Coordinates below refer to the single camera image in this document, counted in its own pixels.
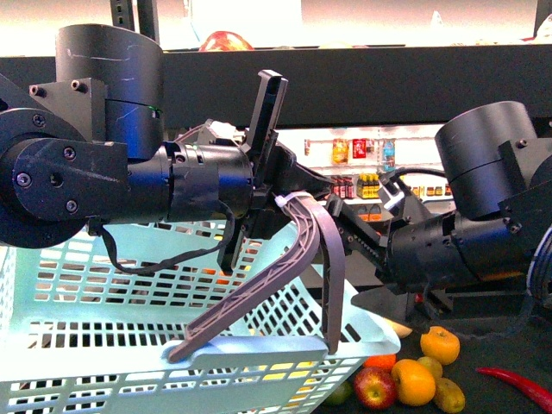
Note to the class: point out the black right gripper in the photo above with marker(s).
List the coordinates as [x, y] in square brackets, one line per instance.
[411, 301]

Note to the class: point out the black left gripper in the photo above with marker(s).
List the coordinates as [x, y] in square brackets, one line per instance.
[218, 175]

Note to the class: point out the grey basket handle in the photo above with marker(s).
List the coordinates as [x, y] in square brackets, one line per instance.
[316, 231]

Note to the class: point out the large teal shopping basket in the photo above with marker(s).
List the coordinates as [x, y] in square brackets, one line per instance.
[78, 336]

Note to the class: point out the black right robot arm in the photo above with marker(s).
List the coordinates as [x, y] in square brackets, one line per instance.
[499, 172]

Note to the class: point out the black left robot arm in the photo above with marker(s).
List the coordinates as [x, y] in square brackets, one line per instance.
[88, 150]

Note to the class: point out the black metal shelf rack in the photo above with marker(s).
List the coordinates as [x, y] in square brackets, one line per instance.
[346, 86]

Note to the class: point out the white pear with stem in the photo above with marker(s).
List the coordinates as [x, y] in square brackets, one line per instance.
[400, 330]

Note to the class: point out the large red apple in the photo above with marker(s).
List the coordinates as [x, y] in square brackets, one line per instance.
[225, 41]

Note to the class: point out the near orange fruit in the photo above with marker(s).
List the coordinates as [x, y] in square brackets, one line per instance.
[385, 362]

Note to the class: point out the yellow orange mango fruit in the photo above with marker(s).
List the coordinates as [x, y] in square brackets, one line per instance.
[415, 384]

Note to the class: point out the red yellow apple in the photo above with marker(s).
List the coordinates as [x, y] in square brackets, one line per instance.
[375, 388]

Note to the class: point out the green lime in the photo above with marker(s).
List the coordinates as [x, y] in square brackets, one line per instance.
[340, 395]

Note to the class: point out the red chili pepper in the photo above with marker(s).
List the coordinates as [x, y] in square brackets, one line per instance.
[530, 389]

